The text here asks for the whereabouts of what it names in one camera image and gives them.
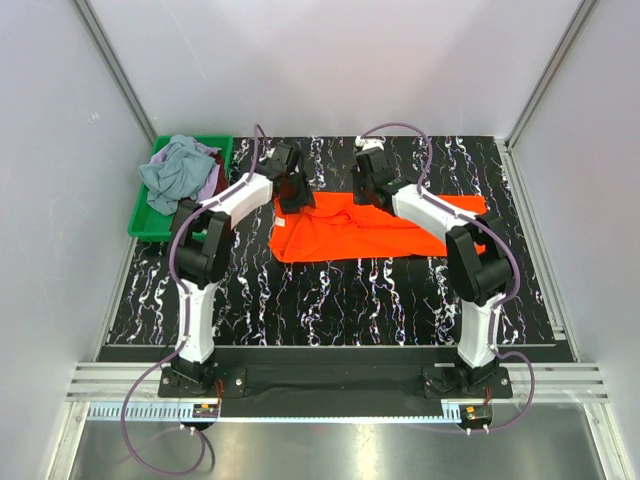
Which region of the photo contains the orange t shirt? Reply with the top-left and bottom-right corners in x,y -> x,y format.
268,191 -> 489,265

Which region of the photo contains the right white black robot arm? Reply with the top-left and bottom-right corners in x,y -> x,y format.
351,166 -> 520,397

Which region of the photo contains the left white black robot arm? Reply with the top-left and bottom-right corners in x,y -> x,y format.
167,171 -> 315,396

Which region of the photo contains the dark red t shirt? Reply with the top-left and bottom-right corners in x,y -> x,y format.
209,152 -> 227,181

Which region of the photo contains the grey-blue t shirt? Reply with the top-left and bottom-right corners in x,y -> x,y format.
138,134 -> 216,217

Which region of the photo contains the lilac t shirt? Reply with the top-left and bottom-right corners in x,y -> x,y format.
149,141 -> 226,201

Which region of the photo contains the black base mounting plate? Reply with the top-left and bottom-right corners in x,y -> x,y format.
159,346 -> 513,421

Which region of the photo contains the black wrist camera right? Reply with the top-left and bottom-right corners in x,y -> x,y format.
351,136 -> 396,189

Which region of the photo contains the white slotted cable duct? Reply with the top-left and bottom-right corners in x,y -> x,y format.
87,403 -> 466,422

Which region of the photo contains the right aluminium corner post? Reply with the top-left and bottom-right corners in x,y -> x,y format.
504,0 -> 599,150

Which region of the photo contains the aluminium corner post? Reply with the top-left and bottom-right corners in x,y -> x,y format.
70,0 -> 157,145
504,0 -> 599,150

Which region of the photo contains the left aluminium corner post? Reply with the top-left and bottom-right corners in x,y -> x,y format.
70,0 -> 157,145

